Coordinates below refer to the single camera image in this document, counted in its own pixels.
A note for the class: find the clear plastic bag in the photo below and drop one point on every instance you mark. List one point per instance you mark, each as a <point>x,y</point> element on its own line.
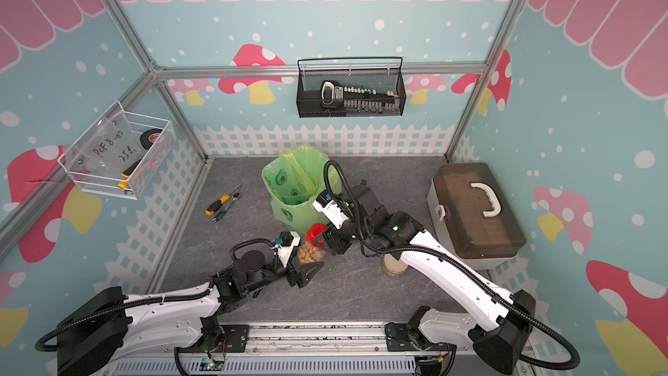
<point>106,151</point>

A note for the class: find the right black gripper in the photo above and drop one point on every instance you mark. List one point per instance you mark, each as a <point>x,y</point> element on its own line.
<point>330,238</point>

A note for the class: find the brown lid storage box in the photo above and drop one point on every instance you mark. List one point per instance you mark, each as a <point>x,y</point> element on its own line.
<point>471,216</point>

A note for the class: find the white wire wall basket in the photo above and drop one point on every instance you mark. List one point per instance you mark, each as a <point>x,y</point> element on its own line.
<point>149,165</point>

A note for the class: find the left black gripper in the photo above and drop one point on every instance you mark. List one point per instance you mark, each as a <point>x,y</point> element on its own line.
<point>301,278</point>

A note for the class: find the socket set in basket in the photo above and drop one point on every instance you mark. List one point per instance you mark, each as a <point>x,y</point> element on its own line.
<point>335,96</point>

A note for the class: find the green bag trash bin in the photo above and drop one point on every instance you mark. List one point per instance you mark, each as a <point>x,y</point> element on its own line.
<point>293,181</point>

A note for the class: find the yellow black tool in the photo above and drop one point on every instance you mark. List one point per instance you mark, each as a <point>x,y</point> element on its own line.
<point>124,184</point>

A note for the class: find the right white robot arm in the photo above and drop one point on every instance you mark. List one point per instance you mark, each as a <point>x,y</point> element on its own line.
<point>497,324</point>

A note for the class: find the beige lid jar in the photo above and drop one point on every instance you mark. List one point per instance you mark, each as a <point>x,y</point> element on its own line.
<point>392,267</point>

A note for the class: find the black tape roll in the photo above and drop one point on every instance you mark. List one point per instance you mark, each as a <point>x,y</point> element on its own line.
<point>149,137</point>

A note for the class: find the yellow handle screwdriver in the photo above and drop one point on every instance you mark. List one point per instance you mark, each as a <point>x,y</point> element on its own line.
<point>218,204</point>

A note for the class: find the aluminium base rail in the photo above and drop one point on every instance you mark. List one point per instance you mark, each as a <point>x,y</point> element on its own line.
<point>311,348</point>

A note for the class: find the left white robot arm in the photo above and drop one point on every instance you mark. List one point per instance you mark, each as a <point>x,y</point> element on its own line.
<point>113,325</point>

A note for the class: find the black mesh wall basket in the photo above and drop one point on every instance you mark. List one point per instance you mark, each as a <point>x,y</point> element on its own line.
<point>380,73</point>

